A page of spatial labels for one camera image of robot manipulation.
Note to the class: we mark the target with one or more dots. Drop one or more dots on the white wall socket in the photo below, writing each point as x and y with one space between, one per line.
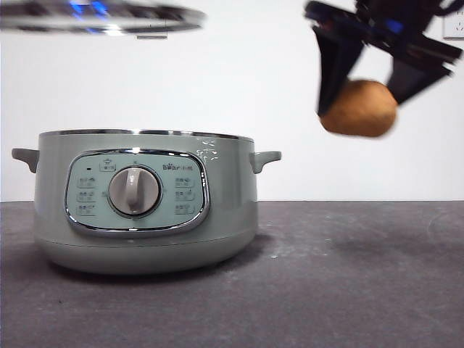
152 37
457 29

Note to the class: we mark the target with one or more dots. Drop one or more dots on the glass lid with green knob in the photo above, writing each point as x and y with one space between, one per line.
108 20

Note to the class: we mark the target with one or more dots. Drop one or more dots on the brown potato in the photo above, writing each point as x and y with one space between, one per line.
362 112

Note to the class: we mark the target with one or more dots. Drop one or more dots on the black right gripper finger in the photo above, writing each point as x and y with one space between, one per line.
413 79
335 61

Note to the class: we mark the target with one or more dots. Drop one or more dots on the pale green electric cooking pot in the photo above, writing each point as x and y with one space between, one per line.
232 203

